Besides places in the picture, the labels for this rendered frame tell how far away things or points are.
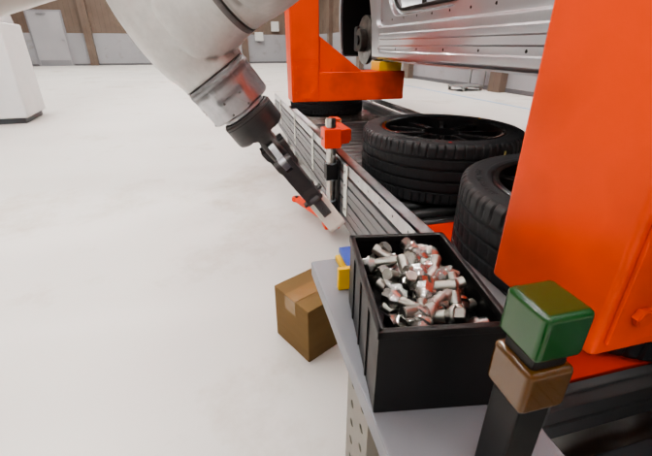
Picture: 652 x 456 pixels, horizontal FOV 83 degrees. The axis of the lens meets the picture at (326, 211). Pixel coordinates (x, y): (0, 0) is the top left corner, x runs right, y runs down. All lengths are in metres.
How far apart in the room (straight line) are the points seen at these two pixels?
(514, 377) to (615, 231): 0.18
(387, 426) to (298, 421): 0.57
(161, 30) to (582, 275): 0.52
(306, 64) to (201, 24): 1.73
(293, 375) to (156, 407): 0.34
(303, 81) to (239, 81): 1.69
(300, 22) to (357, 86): 0.47
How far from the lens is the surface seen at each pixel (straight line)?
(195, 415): 1.06
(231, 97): 0.49
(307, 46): 2.18
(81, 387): 1.24
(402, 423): 0.46
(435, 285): 0.44
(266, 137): 0.51
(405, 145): 1.38
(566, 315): 0.29
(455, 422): 0.47
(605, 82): 0.44
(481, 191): 0.94
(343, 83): 2.24
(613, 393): 0.86
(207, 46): 0.48
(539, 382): 0.32
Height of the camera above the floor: 0.82
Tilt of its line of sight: 24 degrees down
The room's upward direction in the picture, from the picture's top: straight up
